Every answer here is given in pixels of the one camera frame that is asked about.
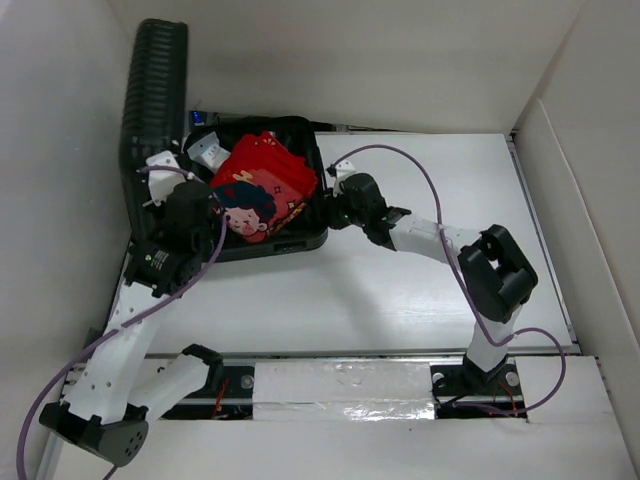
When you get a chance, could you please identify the white toiletry tube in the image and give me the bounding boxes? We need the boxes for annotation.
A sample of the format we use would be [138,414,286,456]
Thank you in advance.
[186,132,231,173]

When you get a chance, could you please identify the red cartoon print cloth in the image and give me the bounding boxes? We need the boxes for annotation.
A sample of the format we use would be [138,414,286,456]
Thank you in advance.
[210,131,319,243]

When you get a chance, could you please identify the black hard-shell suitcase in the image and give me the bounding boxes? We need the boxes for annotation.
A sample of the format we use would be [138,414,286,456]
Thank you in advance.
[118,18,328,262]

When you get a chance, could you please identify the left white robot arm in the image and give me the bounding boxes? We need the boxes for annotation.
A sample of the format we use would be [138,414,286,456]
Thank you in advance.
[39,181,226,467]

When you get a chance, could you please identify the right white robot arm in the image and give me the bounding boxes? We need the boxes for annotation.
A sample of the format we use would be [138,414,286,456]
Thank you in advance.
[325,165,538,393]

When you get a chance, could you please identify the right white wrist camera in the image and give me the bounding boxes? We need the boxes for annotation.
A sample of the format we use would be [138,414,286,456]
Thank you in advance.
[326,159,357,190]

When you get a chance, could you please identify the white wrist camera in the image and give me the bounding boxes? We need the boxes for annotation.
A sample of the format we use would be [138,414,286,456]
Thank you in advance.
[326,159,357,190]
[140,150,194,206]

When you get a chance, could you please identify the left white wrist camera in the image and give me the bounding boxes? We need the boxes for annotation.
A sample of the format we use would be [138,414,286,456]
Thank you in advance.
[140,150,194,206]

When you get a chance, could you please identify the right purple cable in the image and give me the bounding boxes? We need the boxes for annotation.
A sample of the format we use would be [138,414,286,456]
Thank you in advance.
[329,144,567,417]

